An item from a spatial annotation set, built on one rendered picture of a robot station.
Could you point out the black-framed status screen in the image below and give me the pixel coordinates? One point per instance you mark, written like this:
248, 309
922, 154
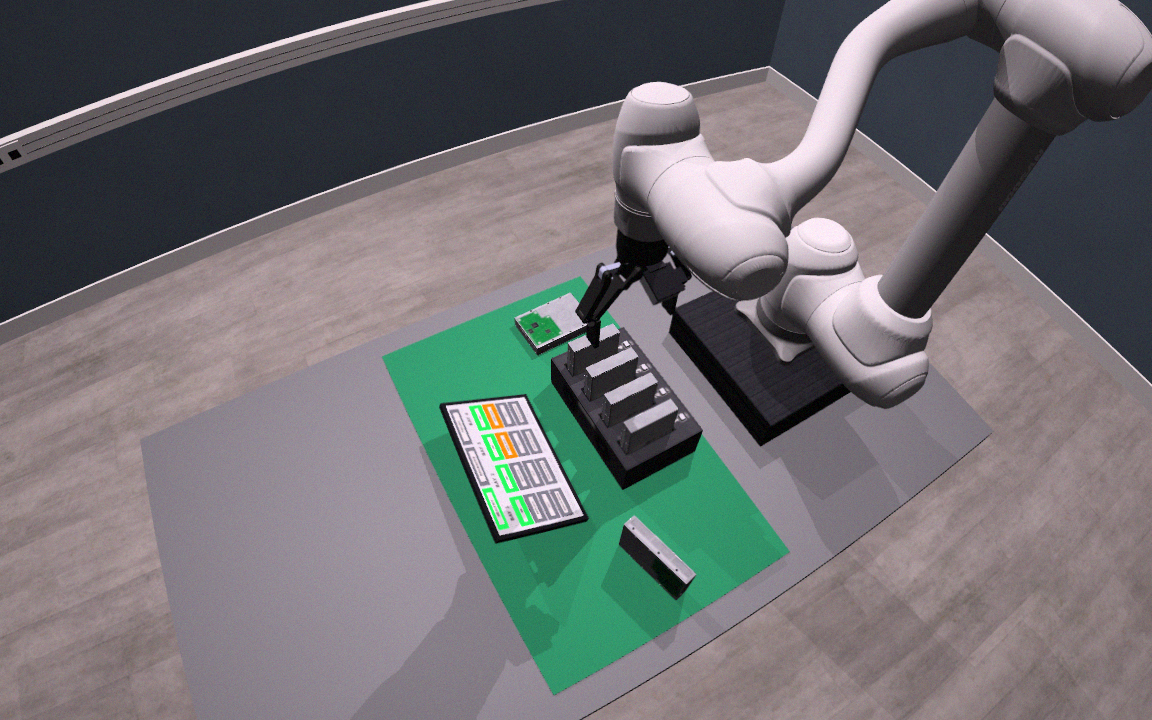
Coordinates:
518, 480

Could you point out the grey hard drive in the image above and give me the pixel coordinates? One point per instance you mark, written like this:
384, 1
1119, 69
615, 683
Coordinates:
551, 324
582, 354
610, 373
629, 399
648, 426
660, 562

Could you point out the green flat mat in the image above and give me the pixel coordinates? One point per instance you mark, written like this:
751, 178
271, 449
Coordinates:
579, 600

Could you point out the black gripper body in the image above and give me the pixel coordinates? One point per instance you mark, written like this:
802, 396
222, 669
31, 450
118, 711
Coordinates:
637, 252

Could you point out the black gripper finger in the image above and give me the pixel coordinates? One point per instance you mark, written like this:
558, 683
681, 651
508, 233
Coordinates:
601, 293
670, 304

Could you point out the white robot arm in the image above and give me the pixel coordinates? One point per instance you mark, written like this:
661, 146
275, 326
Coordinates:
1061, 62

